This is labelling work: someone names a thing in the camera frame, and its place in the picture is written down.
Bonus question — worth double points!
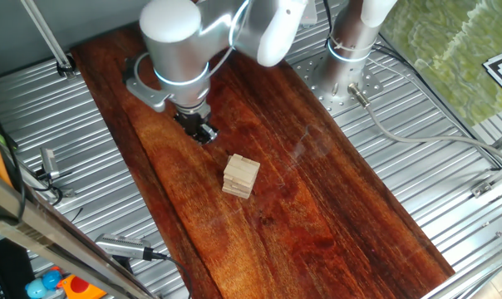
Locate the black camera cable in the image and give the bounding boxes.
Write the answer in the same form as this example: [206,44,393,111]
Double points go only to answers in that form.
[29,165,66,208]
[142,248,194,299]

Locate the reddish brown wooden board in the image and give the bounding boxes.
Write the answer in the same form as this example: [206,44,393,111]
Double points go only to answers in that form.
[70,2,456,299]

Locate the black device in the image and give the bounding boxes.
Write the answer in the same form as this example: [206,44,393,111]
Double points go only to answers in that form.
[0,238,37,299]

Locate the silver support pole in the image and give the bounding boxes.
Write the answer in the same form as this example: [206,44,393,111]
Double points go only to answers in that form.
[19,0,71,70]

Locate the orange emergency stop box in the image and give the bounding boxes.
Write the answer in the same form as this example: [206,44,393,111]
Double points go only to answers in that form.
[56,273,107,299]

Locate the silver camera mounting bracket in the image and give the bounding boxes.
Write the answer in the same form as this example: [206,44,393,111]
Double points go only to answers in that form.
[125,76,172,114]

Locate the silver depth camera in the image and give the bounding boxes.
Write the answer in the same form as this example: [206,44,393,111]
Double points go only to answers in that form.
[94,233,153,262]
[40,147,61,180]

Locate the white power strip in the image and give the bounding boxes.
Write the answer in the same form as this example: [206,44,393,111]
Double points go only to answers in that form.
[303,0,319,28]

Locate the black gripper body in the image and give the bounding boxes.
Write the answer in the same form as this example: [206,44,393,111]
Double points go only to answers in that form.
[175,110,214,135]

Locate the black pole clamp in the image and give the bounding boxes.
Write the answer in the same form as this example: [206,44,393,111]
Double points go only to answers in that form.
[55,52,78,81]

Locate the blue plastic toy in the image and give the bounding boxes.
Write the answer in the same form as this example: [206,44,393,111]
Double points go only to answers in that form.
[24,265,64,299]

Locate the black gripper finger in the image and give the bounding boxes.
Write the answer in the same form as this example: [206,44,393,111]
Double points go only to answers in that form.
[199,123,219,142]
[185,129,209,145]

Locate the green marbled panel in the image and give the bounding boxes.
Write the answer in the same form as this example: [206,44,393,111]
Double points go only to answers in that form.
[378,0,502,128]

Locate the grey cable with metal connector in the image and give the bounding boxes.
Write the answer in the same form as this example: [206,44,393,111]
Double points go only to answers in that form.
[347,81,502,166]

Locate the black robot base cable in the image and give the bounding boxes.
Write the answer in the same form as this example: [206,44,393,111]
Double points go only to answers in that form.
[371,41,502,170]

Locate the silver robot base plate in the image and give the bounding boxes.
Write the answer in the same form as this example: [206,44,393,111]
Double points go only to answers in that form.
[294,51,385,118]

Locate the metal frame beam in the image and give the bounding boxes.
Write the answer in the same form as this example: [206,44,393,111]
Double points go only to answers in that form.
[0,164,160,299]

